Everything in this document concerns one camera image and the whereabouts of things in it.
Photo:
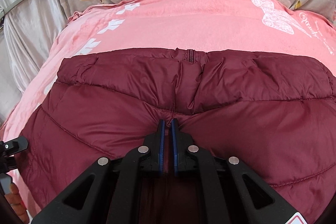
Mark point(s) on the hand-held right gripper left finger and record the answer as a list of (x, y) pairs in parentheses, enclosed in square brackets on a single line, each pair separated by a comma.
[(161, 140)]

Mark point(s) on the maroon puffer jacket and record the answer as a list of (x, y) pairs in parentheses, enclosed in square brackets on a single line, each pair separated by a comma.
[(105, 108)]

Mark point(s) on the person's left hand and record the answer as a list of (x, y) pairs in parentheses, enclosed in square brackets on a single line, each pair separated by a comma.
[(17, 203)]

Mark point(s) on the pink printed blanket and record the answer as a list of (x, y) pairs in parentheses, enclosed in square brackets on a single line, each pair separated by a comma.
[(183, 24)]

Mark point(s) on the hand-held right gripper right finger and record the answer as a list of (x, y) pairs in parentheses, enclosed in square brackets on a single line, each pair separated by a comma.
[(175, 140)]

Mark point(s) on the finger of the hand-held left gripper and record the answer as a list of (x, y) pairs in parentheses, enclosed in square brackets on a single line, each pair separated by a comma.
[(15, 144)]

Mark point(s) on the silver satin curtain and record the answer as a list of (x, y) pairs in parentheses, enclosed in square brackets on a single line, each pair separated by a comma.
[(26, 35)]

